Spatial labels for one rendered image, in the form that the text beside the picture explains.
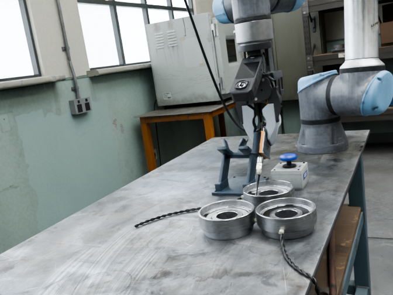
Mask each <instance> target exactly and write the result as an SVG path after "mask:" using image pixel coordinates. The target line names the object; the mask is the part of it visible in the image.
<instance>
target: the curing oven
mask: <svg viewBox="0 0 393 295"><path fill-rule="evenodd" d="M192 17H193V20H194V23H195V26H196V29H197V31H198V34H199V38H200V40H201V43H202V46H203V48H204V51H205V54H206V57H207V59H208V63H209V65H210V68H211V70H212V74H213V76H214V78H215V81H216V83H217V86H218V89H219V91H220V93H221V95H222V98H223V99H226V98H229V97H231V94H230V88H231V86H232V84H233V81H234V79H235V76H236V73H237V71H238V69H239V66H240V63H241V61H242V59H246V52H240V53H239V51H238V46H240V45H239V44H237V42H236V35H234V33H233V32H234V30H235V24H234V23H228V24H222V23H220V22H219V21H218V20H217V19H216V18H215V16H214V13H213V12H208V13H201V14H197V15H192ZM145 27H146V35H147V41H148V45H149V53H150V60H151V67H152V71H153V78H154V85H155V90H156V97H157V104H158V107H159V106H164V109H169V107H168V106H169V105H178V104H190V103H197V102H210V101H216V104H217V105H220V104H222V103H221V100H220V98H219V95H218V93H217V90H216V88H215V86H214V83H213V81H212V78H211V75H210V73H209V70H208V68H207V65H206V62H205V59H204V56H203V54H202V51H201V48H200V46H199V43H198V39H197V37H196V34H195V31H194V28H193V26H192V23H191V20H190V17H189V16H186V17H183V18H177V19H172V20H166V21H162V22H157V23H151V24H148V25H145Z"/></svg>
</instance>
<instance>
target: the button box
mask: <svg viewBox="0 0 393 295"><path fill-rule="evenodd" d="M271 179H272V180H285V181H289V182H291V183H292V184H294V189H295V190H303V189H304V187H305V186H306V184H307V182H308V181H309V174H308V162H299V163H292V165H290V166H287V163H278V164H277V165H276V166H275V168H273V169H272V171H271Z"/></svg>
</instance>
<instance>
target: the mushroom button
mask: <svg viewBox="0 0 393 295"><path fill-rule="evenodd" d="M296 159H297V155H296V154H294V153H286V154H283V155H281V156H280V160H281V161H285V162H286V163H287V166H290V165H292V162H291V161H293V160H296Z"/></svg>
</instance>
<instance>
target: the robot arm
mask: <svg viewBox="0 0 393 295"><path fill-rule="evenodd" d="M304 2H305V0H213V4H212V9H213V13H214V16H215V18H216V19H217V20H218V21H219V22H220V23H222V24H228V23H234V24H235V30H234V32H233V33H234V35H236V42H237V44H239V45H240V46H238V51H239V53H240V52H247V56H248V57H247V58H246V59H242V61H241V63H240V66H239V69H238V71H237V73H236V76H235V79H234V81H233V84H232V86H231V88H230V94H231V96H232V100H233V102H236V110H237V113H238V115H239V118H240V120H241V123H242V124H243V126H244V129H245V131H246V133H247V134H248V136H249V138H250V140H251V141H252V142H253V136H254V132H256V129H257V124H258V117H257V110H256V109H255V108H254V104H253V102H254V101H262V103H263V104H265V103H266V102H267V99H268V104H267V105H266V106H265V107H264V108H263V109H262V112H263V117H265V119H266V130H267V140H268V142H269V145H270V146H272V145H273V144H274V142H275V140H276V138H277V133H278V128H279V126H280V124H281V116H280V112H281V107H282V98H281V95H283V94H284V84H283V77H282V70H278V71H275V70H274V62H273V51H272V48H273V42H271V40H272V39H273V27H272V20H271V15H272V14H275V13H281V12H285V13H289V12H291V11H295V10H297V9H299V8H300V7H301V6H302V5H303V3H304ZM344 42H345V62H344V63H343V65H342V66H341V67H340V68H339V69H340V75H338V72H337V70H332V71H327V72H324V73H319V74H314V75H311V76H306V77H302V78H300V79H299V81H298V96H299V109H300V116H301V130H300V133H299V138H298V143H297V147H298V152H299V153H303V154H308V155H324V154H330V153H337V152H341V151H344V150H346V149H348V148H349V141H348V138H347V136H346V133H345V131H344V129H343V126H342V124H341V119H340V116H341V115H362V116H369V115H379V114H381V113H383V112H385V111H386V110H387V108H388V107H389V105H390V103H391V101H392V98H393V76H392V74H391V73H390V72H389V71H386V70H385V64H384V63H383V62H382V61H381V60H380V59H379V41H378V0H344ZM280 78H281V83H280ZM277 79H278V84H279V88H278V86H277V82H276V80H277ZM281 85H282V89H281ZM278 90H279V91H280V93H278Z"/></svg>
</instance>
